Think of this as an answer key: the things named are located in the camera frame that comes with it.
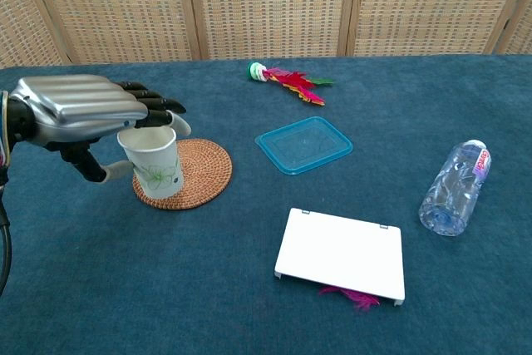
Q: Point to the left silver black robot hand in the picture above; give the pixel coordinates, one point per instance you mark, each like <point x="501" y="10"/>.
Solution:
<point x="79" y="101"/>

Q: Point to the white paper cup green flower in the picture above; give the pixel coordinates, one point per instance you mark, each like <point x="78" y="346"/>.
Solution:
<point x="156" y="164"/>

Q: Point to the round woven rattan coaster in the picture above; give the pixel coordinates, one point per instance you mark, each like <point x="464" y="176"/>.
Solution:
<point x="205" y="172"/>

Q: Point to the woven bamboo folding screen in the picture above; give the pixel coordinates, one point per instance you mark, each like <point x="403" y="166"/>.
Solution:
<point x="266" y="6"/>

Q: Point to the blue carpet table cloth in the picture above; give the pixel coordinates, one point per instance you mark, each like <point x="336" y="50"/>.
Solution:
<point x="124" y="267"/>

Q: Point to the colourful feather shuttlecock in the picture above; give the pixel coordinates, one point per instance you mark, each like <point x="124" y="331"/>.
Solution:
<point x="293" y="80"/>

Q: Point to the blue clear plastic container lid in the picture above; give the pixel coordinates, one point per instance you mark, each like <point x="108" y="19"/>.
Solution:
<point x="303" y="145"/>

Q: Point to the white flat plastic box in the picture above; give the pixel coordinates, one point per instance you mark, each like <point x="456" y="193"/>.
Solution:
<point x="341" y="253"/>

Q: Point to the pink feather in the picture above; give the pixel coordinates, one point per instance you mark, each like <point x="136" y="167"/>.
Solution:
<point x="357" y="299"/>

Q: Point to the clear plastic water bottle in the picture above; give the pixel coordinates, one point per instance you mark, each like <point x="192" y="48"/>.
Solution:
<point x="455" y="188"/>

